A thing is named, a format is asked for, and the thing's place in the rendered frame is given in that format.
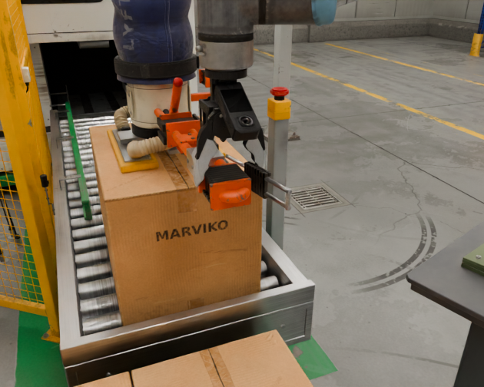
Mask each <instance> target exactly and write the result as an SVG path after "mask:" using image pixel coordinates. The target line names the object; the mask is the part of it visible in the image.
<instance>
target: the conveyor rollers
mask: <svg viewBox="0 0 484 387"><path fill-rule="evenodd" d="M73 121H74V125H75V132H76V136H77V140H78V146H79V150H80V155H81V162H82V166H83V170H84V174H85V180H86V184H87V188H88V196H89V200H90V204H91V213H92V218H93V219H92V220H85V217H84V212H83V207H82V202H81V194H80V189H79V184H78V178H75V179H70V180H66V183H67V186H68V188H67V190H68V199H69V205H68V206H69V207H70V213H71V214H70V217H71V227H72V229H73V230H72V233H73V235H72V238H74V247H73V249H74V251H75V263H76V264H77V268H78V269H77V275H76V277H77V278H78V282H79V283H82V284H79V285H78V288H79V291H78V295H79V294H80V297H81V300H84V299H90V298H94V297H98V296H103V297H100V298H96V299H90V300H86V301H83V302H81V309H80V312H81V313H82V316H83V318H84V319H86V318H89V317H92V316H98V315H101V314H105V313H111V312H114V311H118V310H119V306H118V298H117V294H113V295H110V296H104V295H108V294H112V293H116V289H115V285H114V277H112V276H113V273H112V269H111V261H110V257H109V252H108V245H107V240H106V236H105V231H104V224H103V218H102V212H101V203H100V198H99V192H98V183H97V177H96V173H95V167H94V158H93V153H92V147H91V138H90V132H89V127H93V126H101V125H109V124H115V122H114V115H107V116H99V117H84V118H76V119H73ZM60 125H61V127H60V129H61V137H69V136H71V135H70V130H69V125H68V120H60ZM61 142H62V144H63V145H62V147H63V152H64V155H63V158H64V159H65V161H64V164H65V170H66V171H65V172H66V174H65V176H71V175H77V171H76V166H75V158H74V153H73V148H72V143H71V139H64V140H61ZM266 275H267V266H266V263H265V262H264V261H261V276H266ZM109 277H110V278H109ZM105 278H107V279H105ZM95 280H97V281H95ZM91 281H93V282H91ZM88 282H89V283H88ZM277 287H279V283H278V280H277V278H276V277H275V276H268V277H265V278H261V281H260V291H261V292H262V291H265V290H269V289H274V288H277ZM118 327H122V322H121V315H120V313H115V314H111V315H108V316H102V317H98V318H95V319H89V320H86V321H83V329H82V332H84V333H85V336H87V335H91V334H94V333H97V332H103V331H106V330H109V329H115V328H118Z"/></svg>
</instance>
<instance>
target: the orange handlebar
mask: <svg viewBox="0 0 484 387"><path fill-rule="evenodd" d="M210 95H211V93H210V92H202V93H193V94H191V101H199V99H206V98H208V96H210ZM154 114H155V115H156V117H159V114H164V112H163V111H162V110H161V109H160V108H156V109H155V110H154ZM197 134H198V132H197V131H196V130H195V129H190V130H189V131H188V134H181V133H180V132H179V131H173V133H172V134H171V136H172V138H173V139H174V141H175V142H176V144H177V145H178V146H176V148H177V149H178V150H179V152H180V153H181V154H185V156H187V152H186V150H187V148H192V147H196V146H197ZM189 142H194V143H195V144H189ZM218 164H226V162H225V161H224V160H223V159H218V160H216V162H215V165H218ZM249 196H250V190H249V189H248V188H246V187H243V188H240V189H239V190H225V191H223V192H221V193H220V195H219V199H220V200H221V201H222V202H225V203H239V202H242V201H244V200H246V199H247V198H248V197H249Z"/></svg>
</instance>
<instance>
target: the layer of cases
mask: <svg viewBox="0 0 484 387"><path fill-rule="evenodd" d="M131 377H132V383H133V387H313V385H312V383H311V382H310V380H309V379H308V378H307V376H306V374H305V372H304V371H303V370H302V368H301V367H300V365H299V363H298V362H297V360H296V359H295V358H294V356H293V354H292V352H291V351H290V350H289V348H288V347H287V345H286V343H285V342H284V341H283V339H282V338H281V336H280V334H279V332H278V331H277V330H276V329H275V330H272V331H269V332H264V333H261V334H258V335H255V336H250V337H247V338H244V339H239V340H237V341H233V342H229V343H226V344H223V345H220V346H215V347H212V348H209V349H205V350H201V351H198V352H193V353H191V354H187V355H185V356H180V357H177V358H174V359H169V360H166V361H163V362H159V363H155V364H153V365H148V366H145V367H141V368H139V369H134V370H131ZM131 377H130V374H129V372H123V373H120V374H117V375H113V376H109V377H107V378H103V379H99V380H96V381H93V382H88V383H85V384H82V385H77V386H74V387H132V384H131Z"/></svg>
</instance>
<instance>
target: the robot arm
mask: <svg viewBox="0 0 484 387"><path fill-rule="evenodd" d="M355 1H357V0H197V26H198V43H199V46H196V48H195V50H196V52H199V65H200V66H201V67H202V68H205V77H206V78H209V79H210V91H211V95H210V96H208V98H206V99H199V108H200V127H201V129H200V130H199V132H198V134H197V146H196V147H195V148H194V151H193V153H192V159H193V162H194V171H193V176H194V183H195V186H196V187H198V186H199V185H200V184H201V183H202V182H203V181H204V175H205V172H206V171H207V169H208V167H209V162H210V160H211V158H212V157H214V156H215V154H216V153H217V146H216V144H215V143H214V142H213V140H214V136H216V137H218V138H220V140H221V141H222V142H225V140H226V139H227V138H232V140H233V141H243V145H244V147H245V148H246V149H247V150H248V151H249V152H250V153H251V158H252V160H253V161H254V162H255V164H256V165H258V166H259V167H262V168H263V169H265V143H264V133H263V130H262V128H261V126H260V123H259V121H258V119H257V116H256V114H255V113H254V110H253V108H252V106H251V104H250V102H249V100H248V98H247V95H246V93H245V91H244V89H243V86H242V84H241V83H240V82H237V79H241V78H245V77H246V76H247V69H248V68H249V67H251V66H252V65H253V63H254V25H316V26H322V25H329V24H331V23H332V22H333V21H334V19H335V15H336V9H337V8H338V7H340V6H342V5H345V4H348V3H351V2H355ZM201 109H202V111H203V122H202V113H201Z"/></svg>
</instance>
